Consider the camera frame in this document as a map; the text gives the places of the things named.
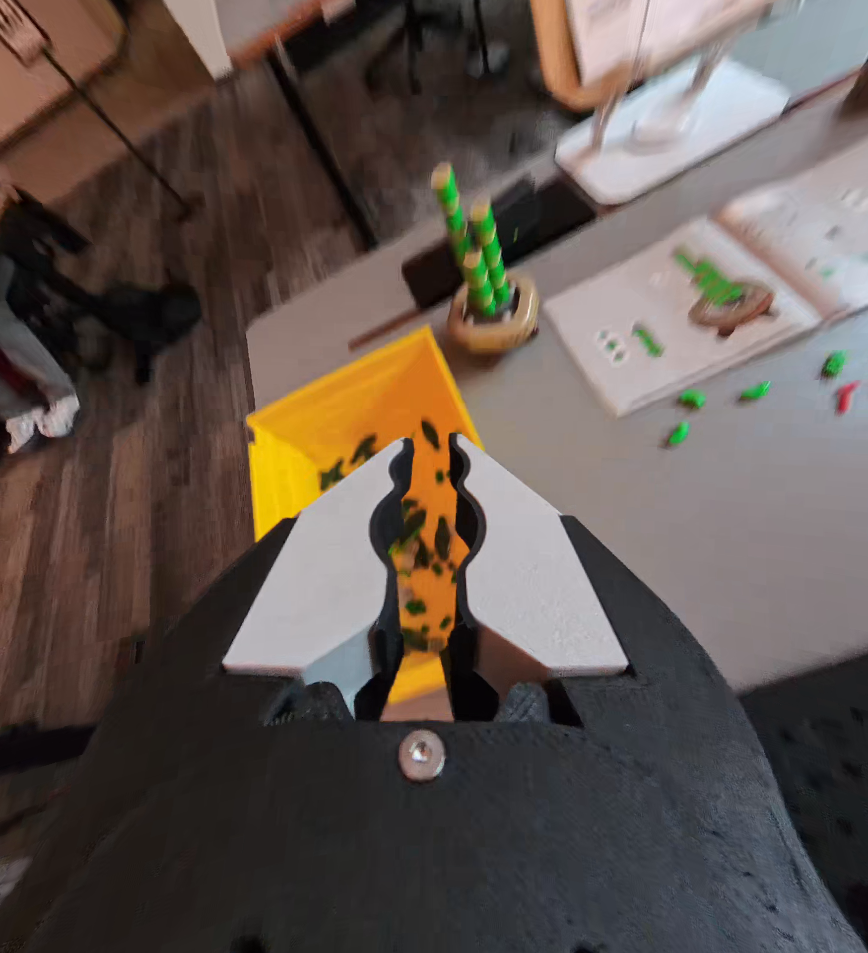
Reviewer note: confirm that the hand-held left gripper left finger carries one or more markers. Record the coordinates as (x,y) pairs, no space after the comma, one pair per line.
(314,595)

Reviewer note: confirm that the black metal table leg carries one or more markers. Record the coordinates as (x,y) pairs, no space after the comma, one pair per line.
(322,149)

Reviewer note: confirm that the printed instruction sheet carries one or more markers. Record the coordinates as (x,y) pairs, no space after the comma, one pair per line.
(612,37)

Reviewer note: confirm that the green brick cylinder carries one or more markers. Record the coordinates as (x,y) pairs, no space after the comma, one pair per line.
(838,359)
(830,370)

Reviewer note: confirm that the pile of dark green leaf pieces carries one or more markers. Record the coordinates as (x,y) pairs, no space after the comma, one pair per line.
(443,537)

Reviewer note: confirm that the white document stand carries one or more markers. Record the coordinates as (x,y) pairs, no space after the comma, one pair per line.
(664,156)

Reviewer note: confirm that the open instruction booklet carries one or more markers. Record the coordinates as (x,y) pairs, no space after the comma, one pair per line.
(664,313)

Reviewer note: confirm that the green curved brick piece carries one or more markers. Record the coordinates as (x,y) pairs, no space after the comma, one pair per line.
(692,398)
(754,391)
(677,433)

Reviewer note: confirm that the yellow plastic bin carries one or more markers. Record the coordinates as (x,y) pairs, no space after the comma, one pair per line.
(344,402)

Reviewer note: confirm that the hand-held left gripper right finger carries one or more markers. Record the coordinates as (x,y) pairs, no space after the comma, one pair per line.
(538,595)

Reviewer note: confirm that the green bamboo brick model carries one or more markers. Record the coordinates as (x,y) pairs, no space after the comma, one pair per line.
(489,320)

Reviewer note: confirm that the black perforated chair armrest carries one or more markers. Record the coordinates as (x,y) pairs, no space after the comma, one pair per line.
(836,759)

